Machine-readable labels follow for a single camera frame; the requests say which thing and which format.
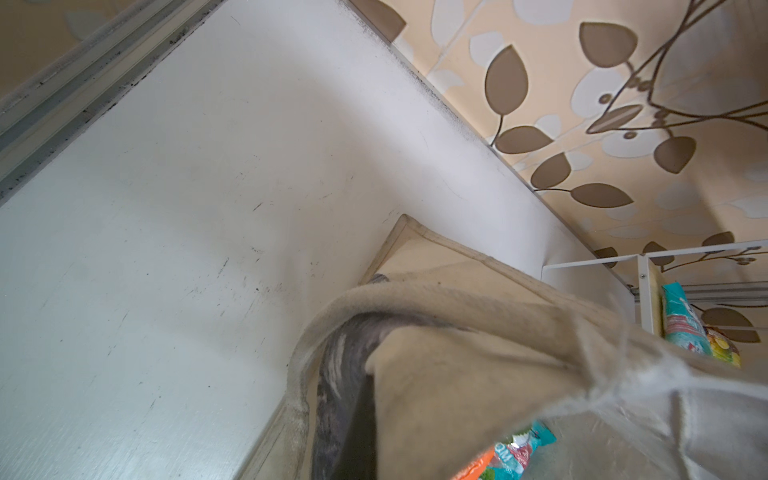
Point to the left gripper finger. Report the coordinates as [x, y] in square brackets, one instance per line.
[360, 447]

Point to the pink teal snack bag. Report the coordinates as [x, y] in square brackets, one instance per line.
[510, 457]

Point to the white canvas grocery bag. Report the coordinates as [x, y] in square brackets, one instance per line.
[466, 351]

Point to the red green candy bag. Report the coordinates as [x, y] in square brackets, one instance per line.
[682, 326]

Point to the orange Fox's candy bag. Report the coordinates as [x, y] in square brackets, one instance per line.
[723, 348]

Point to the white wooden shelf rack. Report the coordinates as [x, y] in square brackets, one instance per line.
[653, 265]

